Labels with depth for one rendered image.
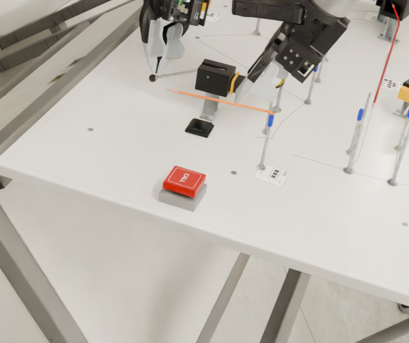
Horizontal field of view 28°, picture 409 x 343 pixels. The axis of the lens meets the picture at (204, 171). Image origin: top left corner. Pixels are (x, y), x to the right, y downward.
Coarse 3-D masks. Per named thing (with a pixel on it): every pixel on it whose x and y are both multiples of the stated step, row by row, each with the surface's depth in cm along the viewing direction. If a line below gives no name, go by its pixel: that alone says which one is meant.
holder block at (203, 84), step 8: (208, 64) 139; (216, 64) 140; (224, 64) 140; (200, 72) 138; (208, 72) 137; (216, 72) 137; (224, 72) 137; (232, 72) 138; (200, 80) 139; (208, 80) 138; (216, 80) 138; (224, 80) 137; (200, 88) 139; (208, 88) 139; (216, 88) 138; (224, 88) 138; (224, 96) 139
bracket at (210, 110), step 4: (208, 96) 141; (212, 96) 141; (216, 96) 140; (208, 100) 141; (204, 104) 142; (208, 104) 142; (212, 104) 141; (216, 104) 143; (204, 108) 142; (208, 108) 142; (212, 108) 142; (216, 108) 144; (204, 112) 143; (208, 112) 142; (212, 112) 142; (216, 112) 144; (200, 116) 142; (204, 116) 142; (208, 116) 142; (212, 116) 142; (212, 120) 142
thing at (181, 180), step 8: (176, 168) 122; (184, 168) 123; (168, 176) 120; (176, 176) 120; (184, 176) 121; (192, 176) 121; (200, 176) 121; (168, 184) 119; (176, 184) 119; (184, 184) 119; (192, 184) 119; (200, 184) 120; (176, 192) 119; (184, 192) 119; (192, 192) 118
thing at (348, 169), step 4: (368, 96) 127; (368, 100) 126; (368, 104) 128; (364, 108) 127; (364, 112) 127; (364, 116) 128; (360, 124) 128; (360, 128) 129; (360, 132) 130; (356, 136) 131; (356, 140) 131; (356, 144) 131; (356, 148) 132; (352, 152) 132; (352, 156) 132; (352, 160) 133; (348, 164) 134; (352, 164) 134; (344, 168) 135; (348, 168) 134; (352, 168) 134; (348, 172) 134; (352, 172) 134
